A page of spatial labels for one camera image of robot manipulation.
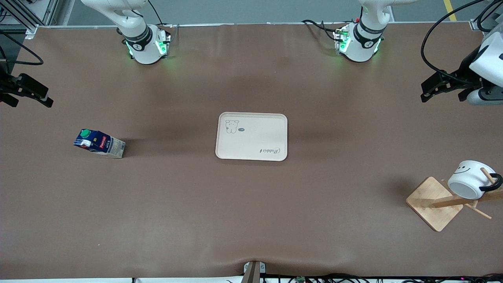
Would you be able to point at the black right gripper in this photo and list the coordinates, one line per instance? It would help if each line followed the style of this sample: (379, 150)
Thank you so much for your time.
(4, 87)

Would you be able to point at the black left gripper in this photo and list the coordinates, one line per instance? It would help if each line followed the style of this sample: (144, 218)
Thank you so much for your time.
(465, 74)

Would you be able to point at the blue milk carton green cap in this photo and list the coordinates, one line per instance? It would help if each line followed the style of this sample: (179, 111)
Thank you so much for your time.
(100, 144)

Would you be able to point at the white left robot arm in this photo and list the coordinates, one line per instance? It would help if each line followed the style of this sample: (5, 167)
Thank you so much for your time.
(359, 49)

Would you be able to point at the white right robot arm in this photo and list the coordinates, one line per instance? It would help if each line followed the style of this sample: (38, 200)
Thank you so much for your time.
(143, 47)

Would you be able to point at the wooden cup stand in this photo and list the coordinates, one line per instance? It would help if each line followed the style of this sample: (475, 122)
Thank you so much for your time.
(434, 204)

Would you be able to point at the beige tray with bear print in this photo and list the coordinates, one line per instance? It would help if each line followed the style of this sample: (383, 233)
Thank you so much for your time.
(251, 137)

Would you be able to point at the brown table cover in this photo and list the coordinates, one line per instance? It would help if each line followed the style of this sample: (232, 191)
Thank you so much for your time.
(251, 220)

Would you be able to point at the aluminium frame profile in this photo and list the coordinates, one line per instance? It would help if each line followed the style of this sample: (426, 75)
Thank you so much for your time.
(481, 23)
(23, 15)

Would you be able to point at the grey camera mount clamp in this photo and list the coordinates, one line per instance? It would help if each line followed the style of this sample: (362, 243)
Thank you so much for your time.
(254, 271)

